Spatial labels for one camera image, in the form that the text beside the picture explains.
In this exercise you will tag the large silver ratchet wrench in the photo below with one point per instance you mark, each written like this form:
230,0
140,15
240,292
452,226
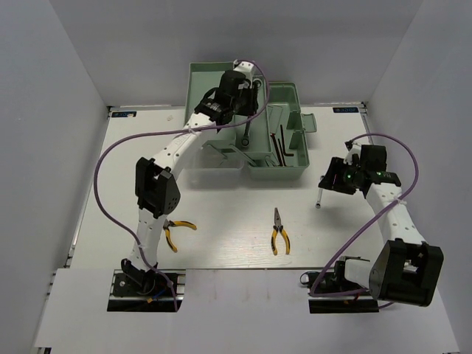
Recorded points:
245,140

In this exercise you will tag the long dark red hex key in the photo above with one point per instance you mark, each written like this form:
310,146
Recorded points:
276,146

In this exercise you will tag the left blue table sticker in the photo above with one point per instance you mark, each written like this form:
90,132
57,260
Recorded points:
123,114

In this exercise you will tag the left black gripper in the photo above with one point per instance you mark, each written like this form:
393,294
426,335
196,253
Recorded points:
252,105

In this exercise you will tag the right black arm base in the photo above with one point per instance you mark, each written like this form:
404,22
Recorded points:
336,296

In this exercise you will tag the short dark red hex key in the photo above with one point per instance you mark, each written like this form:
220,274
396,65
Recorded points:
282,137

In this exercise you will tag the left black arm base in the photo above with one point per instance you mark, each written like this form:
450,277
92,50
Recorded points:
125,296

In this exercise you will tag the small silver wrench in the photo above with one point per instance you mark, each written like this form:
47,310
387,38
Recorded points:
319,199

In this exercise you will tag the right blue table sticker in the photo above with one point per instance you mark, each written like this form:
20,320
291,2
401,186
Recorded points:
345,110

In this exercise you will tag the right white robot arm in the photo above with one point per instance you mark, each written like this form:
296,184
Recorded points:
407,268

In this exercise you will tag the green toolbox with clear lid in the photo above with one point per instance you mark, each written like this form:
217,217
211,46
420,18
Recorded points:
278,105

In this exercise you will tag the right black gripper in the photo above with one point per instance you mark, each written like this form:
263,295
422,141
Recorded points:
336,166

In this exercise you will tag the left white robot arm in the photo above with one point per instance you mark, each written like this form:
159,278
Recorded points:
156,178

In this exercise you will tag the blue table sticker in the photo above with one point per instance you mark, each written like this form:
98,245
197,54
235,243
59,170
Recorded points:
123,114
345,110

